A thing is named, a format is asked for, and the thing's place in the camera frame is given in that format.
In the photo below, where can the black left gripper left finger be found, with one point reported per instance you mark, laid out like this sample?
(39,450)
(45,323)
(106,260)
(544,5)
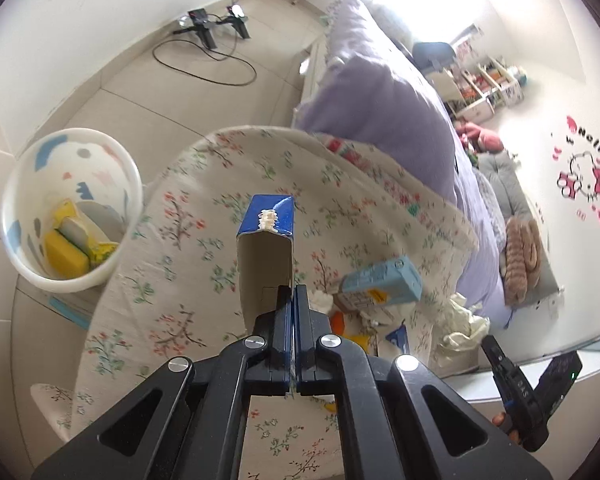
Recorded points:
(187,420)

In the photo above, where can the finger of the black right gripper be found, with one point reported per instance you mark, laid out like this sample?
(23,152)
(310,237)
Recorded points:
(524,412)

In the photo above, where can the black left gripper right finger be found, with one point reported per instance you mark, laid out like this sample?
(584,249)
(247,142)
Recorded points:
(396,419)

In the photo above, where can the orange plastic wrapper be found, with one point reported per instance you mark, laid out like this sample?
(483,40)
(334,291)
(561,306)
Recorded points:
(346,328)

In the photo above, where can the light blue milk carton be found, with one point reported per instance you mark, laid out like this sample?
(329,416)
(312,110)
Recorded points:
(381,285)

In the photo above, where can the dark blue cardboard box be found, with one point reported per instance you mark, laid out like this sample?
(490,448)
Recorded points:
(265,254)

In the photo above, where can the white patterned trash bin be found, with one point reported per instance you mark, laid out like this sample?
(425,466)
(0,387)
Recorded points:
(79,164)

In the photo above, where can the white plastic bag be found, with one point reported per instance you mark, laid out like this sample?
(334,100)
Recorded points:
(457,337)

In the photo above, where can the small blue carton piece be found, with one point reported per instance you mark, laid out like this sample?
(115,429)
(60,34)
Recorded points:
(398,338)

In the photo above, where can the brown knitted pillow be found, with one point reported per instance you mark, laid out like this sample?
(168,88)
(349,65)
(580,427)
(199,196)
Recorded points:
(521,260)

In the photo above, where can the floral beige blanket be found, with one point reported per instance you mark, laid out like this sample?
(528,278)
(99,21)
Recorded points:
(176,289)

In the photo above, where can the crumpled white tissue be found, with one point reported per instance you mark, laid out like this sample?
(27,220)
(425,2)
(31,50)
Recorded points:
(320,301)

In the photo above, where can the yellow crumpled wrapper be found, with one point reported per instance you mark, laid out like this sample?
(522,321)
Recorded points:
(83,232)

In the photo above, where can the yellow sponge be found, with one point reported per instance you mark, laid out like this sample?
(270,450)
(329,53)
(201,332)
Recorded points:
(64,258)

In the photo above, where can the grey cushion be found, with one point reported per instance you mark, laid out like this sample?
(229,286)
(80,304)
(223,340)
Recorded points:
(499,169)

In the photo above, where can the pink plush toy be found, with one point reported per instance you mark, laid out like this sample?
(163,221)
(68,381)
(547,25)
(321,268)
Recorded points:
(481,140)

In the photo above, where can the white storage shelf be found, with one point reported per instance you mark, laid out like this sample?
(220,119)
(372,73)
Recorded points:
(476,94)

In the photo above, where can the purple duvet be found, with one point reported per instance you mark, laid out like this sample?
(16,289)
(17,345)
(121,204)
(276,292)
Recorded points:
(371,93)

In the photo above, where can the blue chair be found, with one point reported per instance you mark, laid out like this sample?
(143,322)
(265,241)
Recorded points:
(432,56)

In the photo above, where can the black tripod stand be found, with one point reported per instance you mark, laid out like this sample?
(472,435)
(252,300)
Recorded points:
(203,23)

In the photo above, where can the Hello Kitty wall sticker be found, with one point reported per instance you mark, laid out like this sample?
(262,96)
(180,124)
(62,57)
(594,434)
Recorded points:
(576,155)

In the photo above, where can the white bed frame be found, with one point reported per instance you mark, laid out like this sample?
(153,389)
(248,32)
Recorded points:
(314,71)

